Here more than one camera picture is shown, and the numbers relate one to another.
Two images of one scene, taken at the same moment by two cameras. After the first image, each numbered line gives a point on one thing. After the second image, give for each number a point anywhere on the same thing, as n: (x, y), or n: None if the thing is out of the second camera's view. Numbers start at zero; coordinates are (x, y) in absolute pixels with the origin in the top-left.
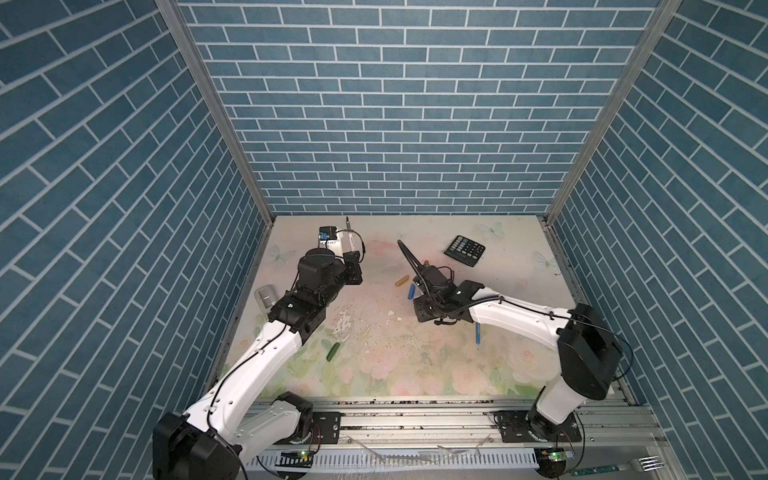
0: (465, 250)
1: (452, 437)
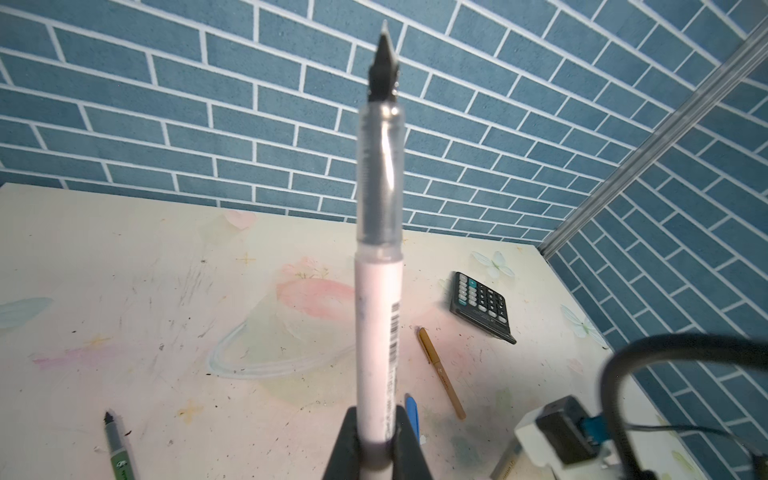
0: (480, 306)
1: None
